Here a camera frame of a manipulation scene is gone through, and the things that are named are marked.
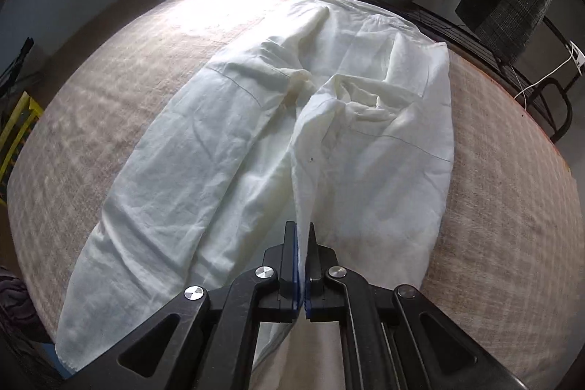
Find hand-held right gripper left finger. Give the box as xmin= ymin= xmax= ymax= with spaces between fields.
xmin=94 ymin=221 xmax=302 ymax=390

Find white lamp cable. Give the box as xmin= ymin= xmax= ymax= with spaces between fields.
xmin=512 ymin=45 xmax=583 ymax=112

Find dark cloth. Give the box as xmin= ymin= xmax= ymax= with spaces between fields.
xmin=0 ymin=266 xmax=51 ymax=345

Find black folded stand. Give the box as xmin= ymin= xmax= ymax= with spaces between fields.
xmin=0 ymin=37 xmax=35 ymax=98

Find beige checked blanket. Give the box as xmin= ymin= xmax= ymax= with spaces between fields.
xmin=5 ymin=0 xmax=574 ymax=386

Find white long-sleeved shirt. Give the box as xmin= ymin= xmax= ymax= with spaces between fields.
xmin=55 ymin=0 xmax=454 ymax=390

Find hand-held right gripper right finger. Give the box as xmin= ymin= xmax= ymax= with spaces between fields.
xmin=304 ymin=223 xmax=517 ymax=390

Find yellow and black bag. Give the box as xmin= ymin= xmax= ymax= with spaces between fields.
xmin=0 ymin=93 xmax=45 ymax=205

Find grey plaid coat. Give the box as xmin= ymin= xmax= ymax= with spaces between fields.
xmin=475 ymin=0 xmax=565 ymax=64

